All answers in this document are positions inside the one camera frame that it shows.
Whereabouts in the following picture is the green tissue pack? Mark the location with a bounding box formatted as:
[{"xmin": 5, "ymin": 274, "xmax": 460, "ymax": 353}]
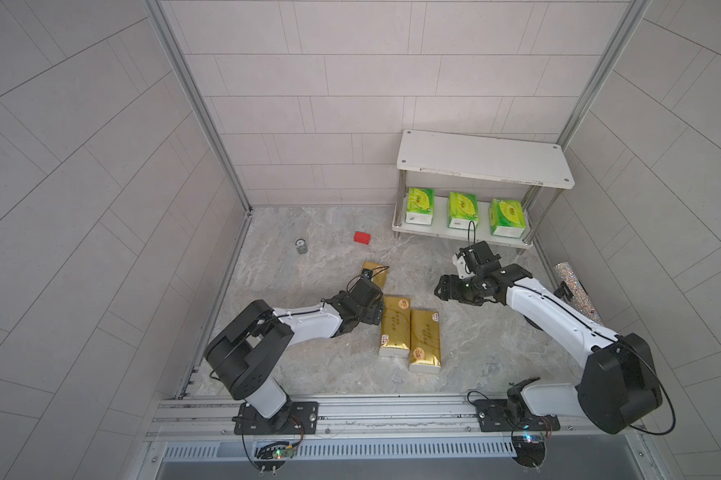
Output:
[
  {"xmin": 404, "ymin": 187, "xmax": 434, "ymax": 226},
  {"xmin": 447, "ymin": 192, "xmax": 479, "ymax": 230},
  {"xmin": 489, "ymin": 198, "xmax": 527, "ymax": 239}
]

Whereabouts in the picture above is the small metal can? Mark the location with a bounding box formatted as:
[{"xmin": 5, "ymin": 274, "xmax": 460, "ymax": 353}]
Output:
[{"xmin": 294, "ymin": 238, "xmax": 308, "ymax": 255}]

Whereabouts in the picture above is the gold tissue pack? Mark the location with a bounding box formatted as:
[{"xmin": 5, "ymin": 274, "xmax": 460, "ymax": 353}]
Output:
[
  {"xmin": 361, "ymin": 261, "xmax": 389, "ymax": 290},
  {"xmin": 378, "ymin": 296, "xmax": 411, "ymax": 357},
  {"xmin": 409, "ymin": 310, "xmax": 442, "ymax": 374}
]

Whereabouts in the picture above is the left circuit board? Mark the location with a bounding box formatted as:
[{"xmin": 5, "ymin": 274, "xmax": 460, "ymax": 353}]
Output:
[{"xmin": 254, "ymin": 441, "xmax": 298, "ymax": 476}]

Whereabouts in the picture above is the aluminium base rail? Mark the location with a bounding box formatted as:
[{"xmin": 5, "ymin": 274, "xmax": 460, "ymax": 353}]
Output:
[{"xmin": 146, "ymin": 394, "xmax": 648, "ymax": 465}]

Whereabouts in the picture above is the white two-tier shelf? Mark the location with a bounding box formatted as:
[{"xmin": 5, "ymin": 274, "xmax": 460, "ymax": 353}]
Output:
[{"xmin": 391, "ymin": 129, "xmax": 575, "ymax": 240}]

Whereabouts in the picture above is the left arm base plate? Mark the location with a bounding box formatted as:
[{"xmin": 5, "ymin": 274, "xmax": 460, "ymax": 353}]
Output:
[{"xmin": 234, "ymin": 401, "xmax": 320, "ymax": 436}]

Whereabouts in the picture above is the small red block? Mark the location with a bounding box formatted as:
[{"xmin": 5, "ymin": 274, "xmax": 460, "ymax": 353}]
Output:
[{"xmin": 354, "ymin": 231, "xmax": 371, "ymax": 245}]

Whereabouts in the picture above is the glitter microphone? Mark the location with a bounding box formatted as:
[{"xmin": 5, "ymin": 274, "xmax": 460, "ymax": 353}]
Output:
[{"xmin": 553, "ymin": 262, "xmax": 603, "ymax": 325}]

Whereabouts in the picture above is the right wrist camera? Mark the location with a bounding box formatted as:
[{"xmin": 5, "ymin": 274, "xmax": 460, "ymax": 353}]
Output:
[{"xmin": 452, "ymin": 241, "xmax": 501, "ymax": 280}]

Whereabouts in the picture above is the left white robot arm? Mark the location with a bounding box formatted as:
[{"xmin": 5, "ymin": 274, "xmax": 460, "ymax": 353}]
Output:
[{"xmin": 204, "ymin": 291, "xmax": 383, "ymax": 430}]

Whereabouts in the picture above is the circuit board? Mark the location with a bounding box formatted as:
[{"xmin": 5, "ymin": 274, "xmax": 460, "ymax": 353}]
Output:
[
  {"xmin": 511, "ymin": 432, "xmax": 546, "ymax": 470},
  {"xmin": 254, "ymin": 441, "xmax": 298, "ymax": 476}
]

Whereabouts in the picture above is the right circuit board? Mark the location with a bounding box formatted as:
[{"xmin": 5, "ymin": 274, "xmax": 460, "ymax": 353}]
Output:
[{"xmin": 511, "ymin": 432, "xmax": 546, "ymax": 470}]

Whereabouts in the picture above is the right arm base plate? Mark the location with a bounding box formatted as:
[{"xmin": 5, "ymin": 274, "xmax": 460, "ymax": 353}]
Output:
[{"xmin": 470, "ymin": 398, "xmax": 560, "ymax": 433}]

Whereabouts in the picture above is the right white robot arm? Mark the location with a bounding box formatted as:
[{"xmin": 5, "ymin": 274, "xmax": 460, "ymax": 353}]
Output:
[{"xmin": 434, "ymin": 265, "xmax": 671, "ymax": 434}]

